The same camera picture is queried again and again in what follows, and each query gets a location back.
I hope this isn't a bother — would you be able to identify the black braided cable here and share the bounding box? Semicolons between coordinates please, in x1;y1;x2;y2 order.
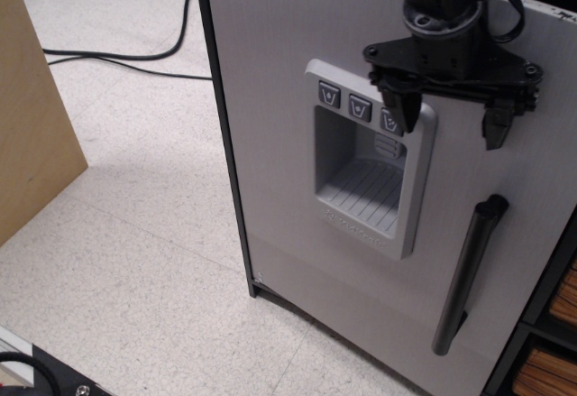
0;349;58;396

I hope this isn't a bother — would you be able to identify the grey toy fridge door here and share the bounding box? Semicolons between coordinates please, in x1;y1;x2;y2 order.
192;0;577;396

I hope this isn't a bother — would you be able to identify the light wooden panel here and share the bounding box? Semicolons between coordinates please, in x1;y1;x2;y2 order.
1;0;87;243

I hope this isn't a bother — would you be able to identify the wooden drawer basket upper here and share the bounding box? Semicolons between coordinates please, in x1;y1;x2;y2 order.
548;258;577;330

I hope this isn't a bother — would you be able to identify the wooden drawer basket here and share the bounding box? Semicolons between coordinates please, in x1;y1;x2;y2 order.
512;348;576;396
548;258;577;330

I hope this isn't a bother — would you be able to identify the black door handle bar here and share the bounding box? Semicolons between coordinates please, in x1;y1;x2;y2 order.
432;194;509;356

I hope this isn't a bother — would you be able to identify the wooden drawer basket lower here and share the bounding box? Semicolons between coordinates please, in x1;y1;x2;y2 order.
512;348;576;396

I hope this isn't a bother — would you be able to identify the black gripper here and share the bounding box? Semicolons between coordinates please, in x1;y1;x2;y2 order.
363;37;543;151

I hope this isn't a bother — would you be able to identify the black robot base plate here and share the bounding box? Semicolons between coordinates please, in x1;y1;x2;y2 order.
0;344;114;396

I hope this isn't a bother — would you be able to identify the grey water dispenser panel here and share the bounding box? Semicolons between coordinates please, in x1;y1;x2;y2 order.
304;59;437;260

